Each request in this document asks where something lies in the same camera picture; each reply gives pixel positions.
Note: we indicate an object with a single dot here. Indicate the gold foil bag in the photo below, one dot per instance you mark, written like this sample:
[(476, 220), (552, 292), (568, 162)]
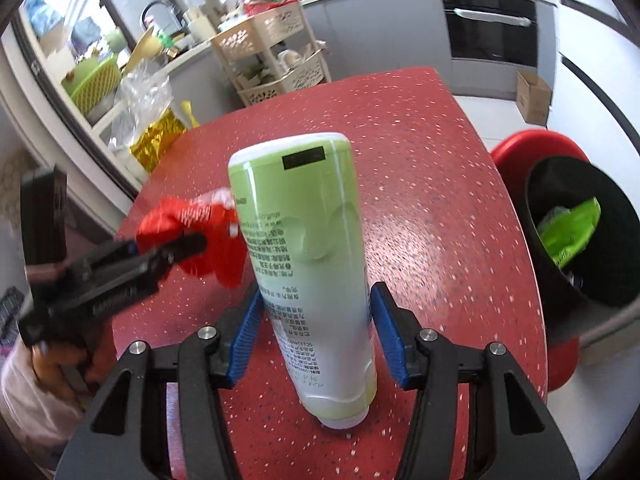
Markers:
[(154, 142)]

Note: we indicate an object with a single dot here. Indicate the person's left hand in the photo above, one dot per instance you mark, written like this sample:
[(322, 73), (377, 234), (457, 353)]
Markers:
[(48, 361)]

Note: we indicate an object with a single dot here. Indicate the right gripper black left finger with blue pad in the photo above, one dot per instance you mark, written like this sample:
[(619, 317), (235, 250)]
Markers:
[(124, 433)]

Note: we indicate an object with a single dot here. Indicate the green plastic wrapper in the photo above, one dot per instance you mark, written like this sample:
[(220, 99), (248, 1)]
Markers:
[(565, 233)]

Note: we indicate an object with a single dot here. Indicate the beige plastic basket rack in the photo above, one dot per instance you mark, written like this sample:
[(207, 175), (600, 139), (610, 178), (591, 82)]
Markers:
[(271, 54)]

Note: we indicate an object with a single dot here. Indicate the clear plastic bag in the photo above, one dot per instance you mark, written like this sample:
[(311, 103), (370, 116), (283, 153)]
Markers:
[(144, 94)]

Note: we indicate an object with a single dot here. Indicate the built-in black oven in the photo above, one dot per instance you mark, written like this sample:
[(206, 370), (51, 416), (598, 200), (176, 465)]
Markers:
[(493, 30)]

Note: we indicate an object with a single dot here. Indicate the red snack wrapper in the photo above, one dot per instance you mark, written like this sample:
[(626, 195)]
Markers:
[(211, 215)]

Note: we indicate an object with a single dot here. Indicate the red bin black liner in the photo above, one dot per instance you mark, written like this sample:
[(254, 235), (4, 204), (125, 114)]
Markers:
[(542, 169)]

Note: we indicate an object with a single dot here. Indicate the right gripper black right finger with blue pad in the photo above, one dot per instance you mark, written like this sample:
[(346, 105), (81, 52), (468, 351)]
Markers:
[(511, 433)]

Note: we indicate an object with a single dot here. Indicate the green woven basket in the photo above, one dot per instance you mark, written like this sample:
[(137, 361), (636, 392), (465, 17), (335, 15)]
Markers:
[(91, 80)]

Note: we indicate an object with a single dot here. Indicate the green white lotion tube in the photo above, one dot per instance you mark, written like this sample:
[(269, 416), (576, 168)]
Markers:
[(298, 207)]

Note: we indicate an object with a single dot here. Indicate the small cardboard box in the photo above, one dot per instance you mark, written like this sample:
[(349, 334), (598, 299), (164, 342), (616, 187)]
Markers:
[(533, 98)]

